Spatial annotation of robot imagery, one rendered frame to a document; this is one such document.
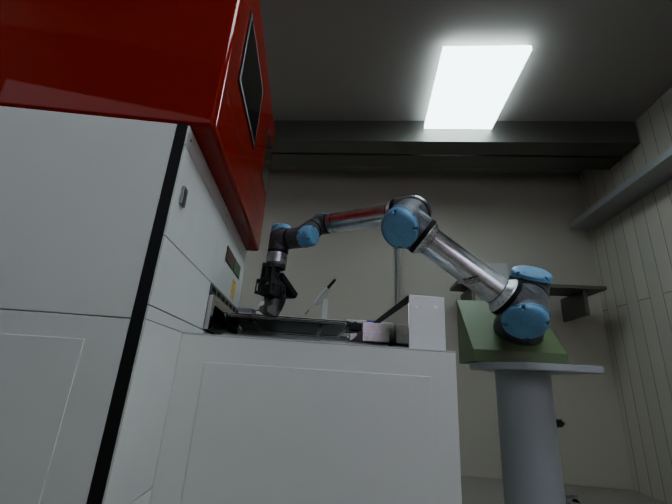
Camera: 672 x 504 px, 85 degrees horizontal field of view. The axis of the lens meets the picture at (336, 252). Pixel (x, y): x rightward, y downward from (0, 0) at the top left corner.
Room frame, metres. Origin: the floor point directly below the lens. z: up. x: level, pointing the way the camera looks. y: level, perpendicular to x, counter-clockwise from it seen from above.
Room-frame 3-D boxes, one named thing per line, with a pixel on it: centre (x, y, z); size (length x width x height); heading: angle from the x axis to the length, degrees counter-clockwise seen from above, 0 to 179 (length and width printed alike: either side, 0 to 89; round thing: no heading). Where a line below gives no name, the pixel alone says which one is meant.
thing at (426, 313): (1.21, -0.23, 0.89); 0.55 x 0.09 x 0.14; 4
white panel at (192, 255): (1.05, 0.35, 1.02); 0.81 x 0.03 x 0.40; 4
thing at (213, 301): (1.23, 0.35, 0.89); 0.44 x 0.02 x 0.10; 4
